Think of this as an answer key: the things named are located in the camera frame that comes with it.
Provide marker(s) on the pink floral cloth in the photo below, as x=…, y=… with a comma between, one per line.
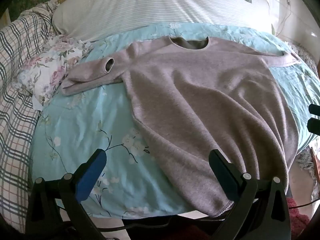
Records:
x=50, y=67

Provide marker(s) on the red rug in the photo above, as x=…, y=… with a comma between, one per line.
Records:
x=298, y=220

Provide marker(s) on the light blue floral bedsheet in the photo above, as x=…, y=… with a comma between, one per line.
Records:
x=82, y=130

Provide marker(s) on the white striped pillow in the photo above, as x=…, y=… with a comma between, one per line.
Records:
x=150, y=5

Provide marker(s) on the plaid blanket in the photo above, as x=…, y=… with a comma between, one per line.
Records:
x=15, y=105

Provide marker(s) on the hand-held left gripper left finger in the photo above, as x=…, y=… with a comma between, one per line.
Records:
x=93, y=171

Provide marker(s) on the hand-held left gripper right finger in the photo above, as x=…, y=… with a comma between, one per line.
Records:
x=224, y=177

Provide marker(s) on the mauve knit sweater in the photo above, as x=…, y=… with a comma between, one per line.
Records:
x=200, y=100

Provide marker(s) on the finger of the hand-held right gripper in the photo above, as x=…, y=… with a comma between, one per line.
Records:
x=314, y=125
x=314, y=110

